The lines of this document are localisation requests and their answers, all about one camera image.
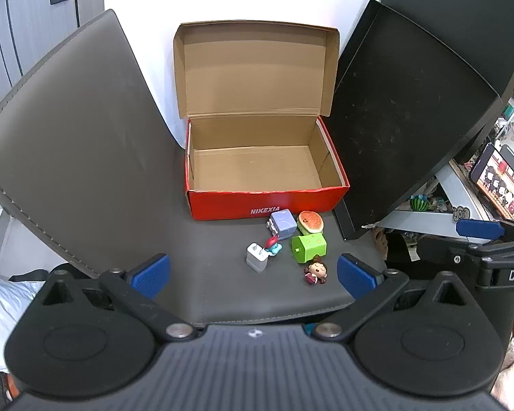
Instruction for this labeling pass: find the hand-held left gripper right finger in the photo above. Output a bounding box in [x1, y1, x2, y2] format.
[312, 253, 477, 344]

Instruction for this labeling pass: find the large black curved panel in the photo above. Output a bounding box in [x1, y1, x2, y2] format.
[380, 0, 514, 95]

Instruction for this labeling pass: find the white cloth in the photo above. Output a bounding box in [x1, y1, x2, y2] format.
[0, 275, 48, 373]

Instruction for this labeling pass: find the green cube box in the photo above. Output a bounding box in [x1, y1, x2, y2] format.
[291, 233, 327, 265]

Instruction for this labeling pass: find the large black box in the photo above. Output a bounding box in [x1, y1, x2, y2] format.
[326, 0, 504, 241]

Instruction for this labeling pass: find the grey door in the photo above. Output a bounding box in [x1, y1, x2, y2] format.
[0, 0, 106, 90]

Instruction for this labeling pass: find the burger plush toy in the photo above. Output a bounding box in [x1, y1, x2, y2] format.
[297, 211, 325, 235]

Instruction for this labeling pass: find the lavender cube charger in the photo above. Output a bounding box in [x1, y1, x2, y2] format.
[267, 208, 297, 241]

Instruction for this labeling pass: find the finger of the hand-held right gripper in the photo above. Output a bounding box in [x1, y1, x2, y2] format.
[456, 218, 514, 241]
[449, 240, 514, 267]

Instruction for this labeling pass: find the red cardboard shoe box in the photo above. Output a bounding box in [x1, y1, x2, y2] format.
[173, 21, 351, 222]

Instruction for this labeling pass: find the white charger plug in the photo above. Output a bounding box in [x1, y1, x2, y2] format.
[246, 242, 270, 273]

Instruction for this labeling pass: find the white shelf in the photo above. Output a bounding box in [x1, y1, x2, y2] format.
[381, 165, 498, 240]

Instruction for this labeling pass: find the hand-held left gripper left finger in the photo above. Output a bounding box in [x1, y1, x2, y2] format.
[36, 253, 200, 344]

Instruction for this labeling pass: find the grey leather mat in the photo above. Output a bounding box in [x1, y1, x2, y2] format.
[0, 9, 388, 326]

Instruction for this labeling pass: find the small blue red figurine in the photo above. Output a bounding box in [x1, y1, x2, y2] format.
[263, 235, 283, 258]

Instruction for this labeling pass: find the person's bare foot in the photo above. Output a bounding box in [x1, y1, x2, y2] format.
[372, 228, 389, 262]

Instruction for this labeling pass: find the smartphone with lit screen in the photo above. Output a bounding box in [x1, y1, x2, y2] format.
[469, 142, 514, 223]

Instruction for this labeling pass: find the brown-haired girl figurine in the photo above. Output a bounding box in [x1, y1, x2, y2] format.
[304, 254, 330, 285]

